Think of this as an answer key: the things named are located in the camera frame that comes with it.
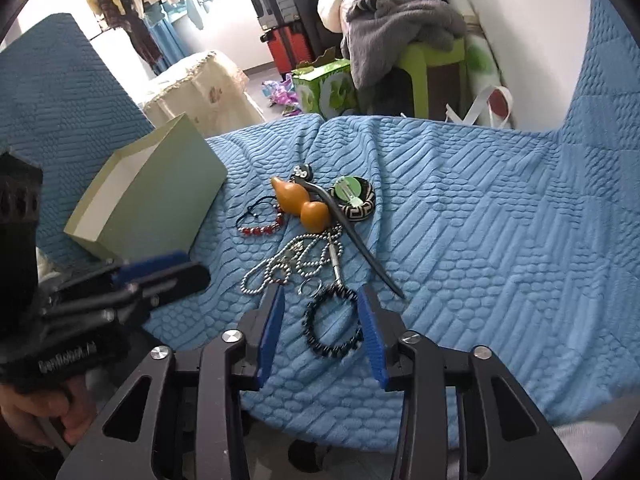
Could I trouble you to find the black suitcase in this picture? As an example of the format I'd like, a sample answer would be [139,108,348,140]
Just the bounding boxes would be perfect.
[290,0,341,61]

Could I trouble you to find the person's left hand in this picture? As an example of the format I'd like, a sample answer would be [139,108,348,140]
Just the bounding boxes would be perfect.
[0,374,99,453]

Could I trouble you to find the colourful purple cloth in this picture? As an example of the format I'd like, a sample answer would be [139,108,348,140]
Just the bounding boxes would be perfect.
[260,75,303,118]

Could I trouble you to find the grey fleece garment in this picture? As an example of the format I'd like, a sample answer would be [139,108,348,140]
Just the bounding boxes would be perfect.
[341,0,468,91]

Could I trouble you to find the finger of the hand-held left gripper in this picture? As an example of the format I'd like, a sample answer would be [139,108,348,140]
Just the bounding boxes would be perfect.
[55,251,191,293]
[42,261,212,331]

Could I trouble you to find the black bead bracelet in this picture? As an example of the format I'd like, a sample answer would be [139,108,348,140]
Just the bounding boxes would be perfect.
[302,282,365,360]

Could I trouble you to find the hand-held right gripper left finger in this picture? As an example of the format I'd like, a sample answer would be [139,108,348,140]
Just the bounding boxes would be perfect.
[57,285,287,480]

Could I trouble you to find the silver bead chain necklace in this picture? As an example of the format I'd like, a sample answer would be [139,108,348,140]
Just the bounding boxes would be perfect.
[241,225,346,295]

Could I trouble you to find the pale green cardboard box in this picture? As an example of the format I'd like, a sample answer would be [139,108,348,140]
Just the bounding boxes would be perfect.
[63,112,229,263]

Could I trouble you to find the blue textured blanket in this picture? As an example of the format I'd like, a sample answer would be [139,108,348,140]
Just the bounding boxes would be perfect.
[0,0,640,453]

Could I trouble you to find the green round pendant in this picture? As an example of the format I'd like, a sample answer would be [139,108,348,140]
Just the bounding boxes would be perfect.
[334,177,363,206]

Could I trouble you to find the cream quilt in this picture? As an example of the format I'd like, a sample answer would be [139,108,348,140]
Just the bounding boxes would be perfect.
[317,0,361,36]

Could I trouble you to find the silver metal stick pendant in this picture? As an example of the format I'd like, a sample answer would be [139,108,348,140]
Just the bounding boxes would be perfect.
[327,240,348,286]

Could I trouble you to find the green printed carton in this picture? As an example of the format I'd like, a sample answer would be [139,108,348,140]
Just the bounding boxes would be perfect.
[291,47,360,117]

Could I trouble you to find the black patterned bangle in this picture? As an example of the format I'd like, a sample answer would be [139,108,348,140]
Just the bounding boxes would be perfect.
[327,176,377,222]

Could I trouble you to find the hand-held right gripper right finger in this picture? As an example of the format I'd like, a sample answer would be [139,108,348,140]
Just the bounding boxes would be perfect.
[357,284,583,480]

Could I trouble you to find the cream lace-covered furniture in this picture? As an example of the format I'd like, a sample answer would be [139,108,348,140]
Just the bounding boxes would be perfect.
[140,51,266,138]

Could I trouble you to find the red bead bracelet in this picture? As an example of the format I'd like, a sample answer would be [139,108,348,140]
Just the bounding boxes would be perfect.
[237,200,286,239]

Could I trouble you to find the green plastic stool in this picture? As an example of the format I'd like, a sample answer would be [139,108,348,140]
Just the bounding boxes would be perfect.
[395,37,471,120]

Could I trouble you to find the red suitcase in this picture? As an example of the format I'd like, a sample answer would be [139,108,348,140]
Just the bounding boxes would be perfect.
[260,24,313,77]

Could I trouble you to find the orange gourd pendant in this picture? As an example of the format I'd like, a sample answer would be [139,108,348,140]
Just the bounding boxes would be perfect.
[270,176,332,234]

